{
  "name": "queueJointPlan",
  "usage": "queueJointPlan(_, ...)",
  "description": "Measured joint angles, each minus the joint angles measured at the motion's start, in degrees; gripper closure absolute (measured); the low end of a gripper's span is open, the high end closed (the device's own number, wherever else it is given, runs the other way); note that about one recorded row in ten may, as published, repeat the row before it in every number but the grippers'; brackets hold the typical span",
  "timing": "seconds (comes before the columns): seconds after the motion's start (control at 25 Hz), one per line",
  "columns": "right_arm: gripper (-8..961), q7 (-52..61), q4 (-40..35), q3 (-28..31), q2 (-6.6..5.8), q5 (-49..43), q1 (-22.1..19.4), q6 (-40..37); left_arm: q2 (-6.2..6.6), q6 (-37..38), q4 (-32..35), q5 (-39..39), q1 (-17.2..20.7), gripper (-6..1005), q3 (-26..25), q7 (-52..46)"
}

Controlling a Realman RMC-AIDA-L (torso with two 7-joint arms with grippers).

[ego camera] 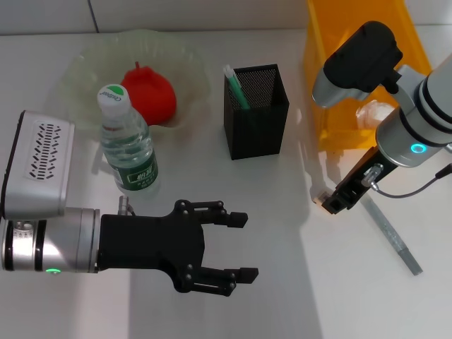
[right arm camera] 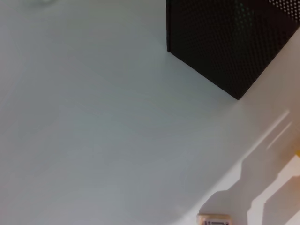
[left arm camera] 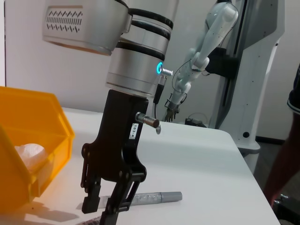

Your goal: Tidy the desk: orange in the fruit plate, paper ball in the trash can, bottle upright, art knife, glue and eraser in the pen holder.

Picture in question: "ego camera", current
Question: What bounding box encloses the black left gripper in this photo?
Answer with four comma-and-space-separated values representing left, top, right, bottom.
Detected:
98, 199, 260, 297

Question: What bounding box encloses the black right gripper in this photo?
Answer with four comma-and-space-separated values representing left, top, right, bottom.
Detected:
323, 145, 400, 215

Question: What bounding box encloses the beige eraser with barcode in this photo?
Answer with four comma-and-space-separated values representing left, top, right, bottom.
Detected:
312, 190, 333, 213

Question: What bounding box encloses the white paper ball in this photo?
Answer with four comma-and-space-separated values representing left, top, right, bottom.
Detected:
355, 100, 395, 130

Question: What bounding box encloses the clear water bottle green label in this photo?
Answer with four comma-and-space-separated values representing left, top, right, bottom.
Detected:
97, 83, 160, 194

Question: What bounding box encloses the green white utility knife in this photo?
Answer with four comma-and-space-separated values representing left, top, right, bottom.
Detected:
222, 64, 251, 110

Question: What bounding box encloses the red round fruit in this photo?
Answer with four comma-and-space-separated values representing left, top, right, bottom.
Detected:
121, 61, 177, 126

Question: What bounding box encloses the black mesh pen holder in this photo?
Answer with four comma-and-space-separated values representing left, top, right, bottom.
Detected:
224, 64, 291, 162

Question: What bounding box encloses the translucent wavy fruit plate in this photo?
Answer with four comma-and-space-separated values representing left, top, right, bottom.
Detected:
58, 30, 212, 135

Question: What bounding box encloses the grey metal file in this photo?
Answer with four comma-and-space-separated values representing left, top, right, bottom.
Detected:
363, 196, 424, 277

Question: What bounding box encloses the yellow plastic bin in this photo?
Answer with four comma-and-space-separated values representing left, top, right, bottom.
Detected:
302, 0, 434, 153

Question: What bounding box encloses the right wrist connector with cable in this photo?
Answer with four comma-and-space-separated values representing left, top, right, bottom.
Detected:
362, 162, 452, 199

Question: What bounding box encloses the wrist connector with cable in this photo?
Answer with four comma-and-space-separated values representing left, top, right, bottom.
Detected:
118, 195, 137, 216
362, 162, 452, 199

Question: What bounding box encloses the left wrist connector with cable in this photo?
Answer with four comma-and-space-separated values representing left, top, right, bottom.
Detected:
118, 195, 137, 216

